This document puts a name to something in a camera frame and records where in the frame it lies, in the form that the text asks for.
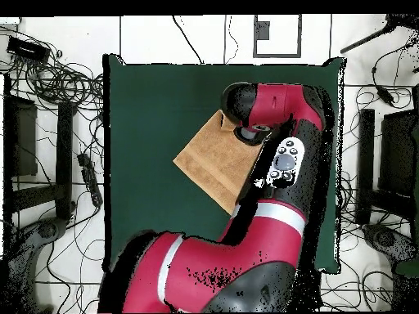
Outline orange terry towel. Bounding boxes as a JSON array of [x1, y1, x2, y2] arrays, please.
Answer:
[[172, 109, 264, 216]]

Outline dark green table cloth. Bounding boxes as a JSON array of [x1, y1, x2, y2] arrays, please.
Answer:
[[102, 53, 348, 274]]

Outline black power adapter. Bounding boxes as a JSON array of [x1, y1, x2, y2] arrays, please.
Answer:
[[375, 85, 396, 108]]

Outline black tripod leg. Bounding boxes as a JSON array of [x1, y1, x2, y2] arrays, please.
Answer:
[[339, 13, 419, 55]]

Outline grey chair base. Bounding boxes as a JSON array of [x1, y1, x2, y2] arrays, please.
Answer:
[[361, 222, 418, 272], [6, 217, 70, 314]]

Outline black power strip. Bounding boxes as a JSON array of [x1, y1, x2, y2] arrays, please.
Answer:
[[77, 152, 104, 208]]

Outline green object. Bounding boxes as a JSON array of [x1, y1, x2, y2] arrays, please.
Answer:
[[393, 258, 419, 280]]

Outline black electronics box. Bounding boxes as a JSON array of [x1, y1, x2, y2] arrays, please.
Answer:
[[7, 35, 51, 63]]

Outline black floor cable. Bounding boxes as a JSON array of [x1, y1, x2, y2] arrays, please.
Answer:
[[172, 15, 205, 65]]

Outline black cable tangle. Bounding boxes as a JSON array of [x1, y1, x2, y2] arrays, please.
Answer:
[[0, 25, 105, 112]]

